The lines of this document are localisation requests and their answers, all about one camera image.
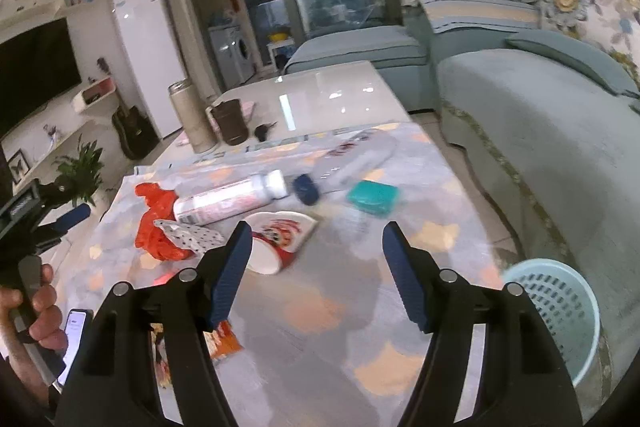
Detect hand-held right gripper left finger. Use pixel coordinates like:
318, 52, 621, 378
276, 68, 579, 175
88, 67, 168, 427
55, 221, 253, 427

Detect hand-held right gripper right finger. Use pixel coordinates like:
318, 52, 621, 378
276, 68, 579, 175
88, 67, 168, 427
382, 221, 583, 427

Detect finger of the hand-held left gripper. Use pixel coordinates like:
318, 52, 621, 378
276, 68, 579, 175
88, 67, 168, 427
35, 203, 92, 242
39, 179, 81, 210

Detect silver blister pack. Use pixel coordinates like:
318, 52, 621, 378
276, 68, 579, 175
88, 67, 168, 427
152, 218, 223, 255

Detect red white paper cup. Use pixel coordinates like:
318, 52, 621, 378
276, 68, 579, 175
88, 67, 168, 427
243, 211, 319, 276

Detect orange snack wrapper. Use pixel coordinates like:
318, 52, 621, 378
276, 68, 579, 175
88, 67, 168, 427
150, 321, 244, 388

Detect white plastic bottle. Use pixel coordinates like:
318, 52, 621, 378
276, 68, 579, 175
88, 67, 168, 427
172, 169, 288, 225

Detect teal small box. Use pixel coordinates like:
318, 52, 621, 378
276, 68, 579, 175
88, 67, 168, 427
346, 180, 401, 218

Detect red plastic bag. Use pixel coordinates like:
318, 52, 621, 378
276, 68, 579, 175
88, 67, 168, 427
134, 182, 198, 262

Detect dark blue small case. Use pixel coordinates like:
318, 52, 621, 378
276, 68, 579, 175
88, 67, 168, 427
291, 173, 321, 206

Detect clear plastic bottle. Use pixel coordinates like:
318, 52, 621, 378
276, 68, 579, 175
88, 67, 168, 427
307, 130, 398, 195

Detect light blue plastic basket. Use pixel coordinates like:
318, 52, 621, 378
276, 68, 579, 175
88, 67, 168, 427
501, 258, 601, 388

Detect person's left forearm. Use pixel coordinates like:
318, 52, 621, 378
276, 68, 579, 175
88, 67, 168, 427
0, 332, 67, 413

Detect person's left hand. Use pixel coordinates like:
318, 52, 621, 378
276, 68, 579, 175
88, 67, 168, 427
0, 264, 69, 353

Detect green potted plant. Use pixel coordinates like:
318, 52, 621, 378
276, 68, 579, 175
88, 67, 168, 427
52, 141, 104, 208

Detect grey printed table cloth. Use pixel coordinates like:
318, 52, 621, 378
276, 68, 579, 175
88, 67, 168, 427
52, 122, 506, 427

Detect black guitar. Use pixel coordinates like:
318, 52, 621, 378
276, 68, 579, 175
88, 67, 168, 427
96, 57, 160, 160

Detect black television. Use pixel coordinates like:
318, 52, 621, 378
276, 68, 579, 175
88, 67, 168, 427
0, 18, 83, 138

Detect black smartphone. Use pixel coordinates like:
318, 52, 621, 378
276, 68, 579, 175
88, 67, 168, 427
56, 308, 94, 388

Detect brown cup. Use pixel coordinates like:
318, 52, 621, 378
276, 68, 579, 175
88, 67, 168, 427
207, 99, 249, 146

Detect beige thermos flask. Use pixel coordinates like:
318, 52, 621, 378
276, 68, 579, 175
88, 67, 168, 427
167, 79, 217, 154

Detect white refrigerator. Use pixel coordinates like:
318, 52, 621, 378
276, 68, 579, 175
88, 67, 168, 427
108, 0, 188, 140

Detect white washing machine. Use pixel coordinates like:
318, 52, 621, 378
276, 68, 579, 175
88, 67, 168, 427
209, 24, 256, 90

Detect white stool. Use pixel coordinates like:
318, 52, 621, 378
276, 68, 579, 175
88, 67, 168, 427
266, 41, 296, 70

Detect striped sofa throw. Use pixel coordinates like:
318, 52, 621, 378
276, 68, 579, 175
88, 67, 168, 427
417, 0, 541, 35

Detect teal pillow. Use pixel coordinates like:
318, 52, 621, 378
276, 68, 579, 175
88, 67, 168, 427
505, 29, 640, 98

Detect small butterfly frame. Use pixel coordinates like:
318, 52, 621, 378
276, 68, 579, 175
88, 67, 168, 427
7, 149, 30, 182

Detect white wall shelf box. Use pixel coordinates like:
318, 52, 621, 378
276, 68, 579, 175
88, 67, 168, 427
71, 77, 117, 114

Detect white wall shelf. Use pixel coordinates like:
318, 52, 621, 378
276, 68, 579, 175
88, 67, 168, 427
0, 0, 96, 30

